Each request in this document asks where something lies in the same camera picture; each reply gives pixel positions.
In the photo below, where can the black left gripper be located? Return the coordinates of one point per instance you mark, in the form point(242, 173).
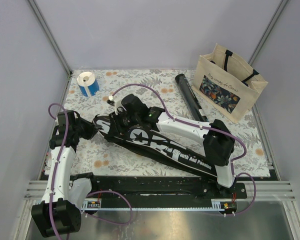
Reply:
point(93, 128)

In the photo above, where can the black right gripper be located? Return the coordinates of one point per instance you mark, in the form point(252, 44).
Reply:
point(120, 113)

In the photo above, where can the black racket cover bag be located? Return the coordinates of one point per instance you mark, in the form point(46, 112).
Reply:
point(151, 144)

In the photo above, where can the black teal shuttlecock tube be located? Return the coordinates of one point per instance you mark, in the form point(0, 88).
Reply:
point(190, 98)

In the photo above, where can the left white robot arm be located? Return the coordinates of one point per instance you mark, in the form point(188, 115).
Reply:
point(59, 211)

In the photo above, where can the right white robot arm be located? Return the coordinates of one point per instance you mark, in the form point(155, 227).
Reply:
point(215, 139)

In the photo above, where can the blue white tape roll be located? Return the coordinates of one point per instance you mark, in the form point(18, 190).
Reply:
point(87, 83)

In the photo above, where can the beige floral tote bag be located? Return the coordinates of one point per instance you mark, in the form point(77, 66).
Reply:
point(226, 81)

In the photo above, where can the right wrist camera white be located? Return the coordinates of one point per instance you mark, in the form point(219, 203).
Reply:
point(116, 103)

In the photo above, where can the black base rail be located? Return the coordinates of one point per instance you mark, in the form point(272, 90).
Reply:
point(160, 192)

